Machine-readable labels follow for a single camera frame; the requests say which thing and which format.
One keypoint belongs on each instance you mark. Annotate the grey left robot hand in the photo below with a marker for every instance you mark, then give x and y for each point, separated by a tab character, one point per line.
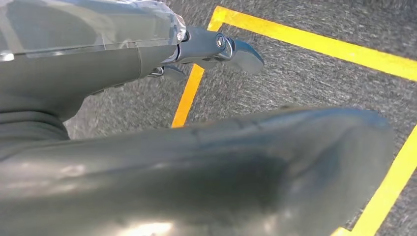
81	71

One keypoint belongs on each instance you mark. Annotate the yellow floor tape square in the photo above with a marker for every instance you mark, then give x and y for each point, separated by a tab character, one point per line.
293	32

